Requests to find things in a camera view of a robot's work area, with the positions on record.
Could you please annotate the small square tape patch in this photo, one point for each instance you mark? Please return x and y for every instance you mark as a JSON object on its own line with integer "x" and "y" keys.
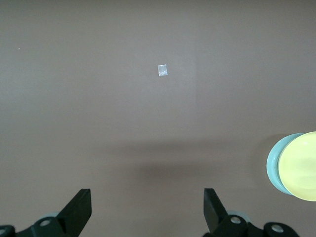
{"x": 163, "y": 70}

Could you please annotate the pale green round plate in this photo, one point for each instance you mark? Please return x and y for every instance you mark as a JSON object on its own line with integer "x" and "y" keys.
{"x": 272, "y": 163}

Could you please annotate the brown table cover sheet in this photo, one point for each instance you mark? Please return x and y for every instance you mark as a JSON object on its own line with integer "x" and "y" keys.
{"x": 123, "y": 111}

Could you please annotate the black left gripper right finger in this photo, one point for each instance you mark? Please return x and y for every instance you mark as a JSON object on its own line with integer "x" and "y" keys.
{"x": 217, "y": 217}

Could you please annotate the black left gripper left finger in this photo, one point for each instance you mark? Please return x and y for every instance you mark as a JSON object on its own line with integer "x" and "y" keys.
{"x": 71, "y": 217}

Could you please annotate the yellow round plate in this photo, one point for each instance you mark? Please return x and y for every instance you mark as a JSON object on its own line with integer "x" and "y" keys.
{"x": 300, "y": 165}

